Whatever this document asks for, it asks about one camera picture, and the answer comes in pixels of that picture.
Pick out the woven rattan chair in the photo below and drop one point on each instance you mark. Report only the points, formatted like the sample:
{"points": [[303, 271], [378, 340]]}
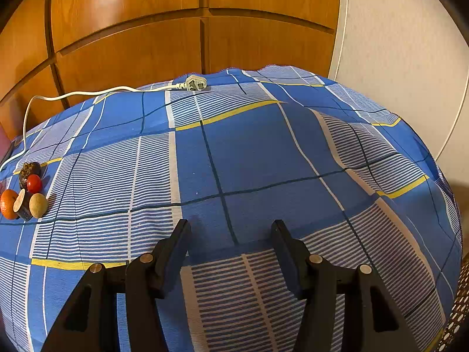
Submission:
{"points": [[456, 322]]}

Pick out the red cherry tomato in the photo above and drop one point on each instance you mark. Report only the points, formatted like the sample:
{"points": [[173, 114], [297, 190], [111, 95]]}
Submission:
{"points": [[34, 184]]}

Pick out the small yellow potato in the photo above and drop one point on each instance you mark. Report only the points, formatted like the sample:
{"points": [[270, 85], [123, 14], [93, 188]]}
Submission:
{"points": [[38, 205]]}

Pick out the wooden wardrobe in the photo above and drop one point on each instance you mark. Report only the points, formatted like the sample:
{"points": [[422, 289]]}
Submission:
{"points": [[128, 25]]}

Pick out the dark wrinkled date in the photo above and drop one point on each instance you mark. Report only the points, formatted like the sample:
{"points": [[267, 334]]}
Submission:
{"points": [[30, 169], [22, 182]]}

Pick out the orange mandarin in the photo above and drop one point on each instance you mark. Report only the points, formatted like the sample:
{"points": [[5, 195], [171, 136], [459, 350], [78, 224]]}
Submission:
{"points": [[7, 205]]}

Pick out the blue checked tablecloth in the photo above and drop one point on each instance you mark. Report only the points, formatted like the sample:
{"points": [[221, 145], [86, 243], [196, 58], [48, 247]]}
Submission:
{"points": [[256, 154]]}

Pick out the white power plug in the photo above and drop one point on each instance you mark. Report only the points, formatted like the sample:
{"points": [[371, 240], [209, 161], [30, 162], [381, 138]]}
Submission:
{"points": [[194, 83]]}

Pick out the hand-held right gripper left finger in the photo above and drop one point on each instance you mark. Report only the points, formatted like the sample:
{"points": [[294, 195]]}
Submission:
{"points": [[176, 249]]}

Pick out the wooden block piece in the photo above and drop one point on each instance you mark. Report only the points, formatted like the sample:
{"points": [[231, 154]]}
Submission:
{"points": [[24, 211]]}

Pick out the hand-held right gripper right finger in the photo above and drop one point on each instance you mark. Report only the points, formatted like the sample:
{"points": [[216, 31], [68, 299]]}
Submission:
{"points": [[284, 249]]}

